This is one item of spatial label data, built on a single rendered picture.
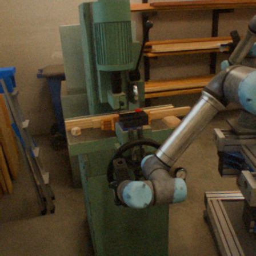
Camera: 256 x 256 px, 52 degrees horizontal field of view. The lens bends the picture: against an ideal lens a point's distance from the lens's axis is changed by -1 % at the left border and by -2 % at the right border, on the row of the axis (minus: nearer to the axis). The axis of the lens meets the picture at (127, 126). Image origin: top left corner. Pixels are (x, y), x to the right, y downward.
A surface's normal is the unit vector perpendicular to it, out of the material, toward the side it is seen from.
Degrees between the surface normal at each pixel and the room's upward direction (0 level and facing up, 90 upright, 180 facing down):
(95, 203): 90
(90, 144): 90
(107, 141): 90
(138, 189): 60
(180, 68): 90
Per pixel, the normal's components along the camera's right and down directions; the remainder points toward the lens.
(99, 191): 0.27, 0.34
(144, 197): 0.21, -0.15
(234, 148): -0.04, 0.37
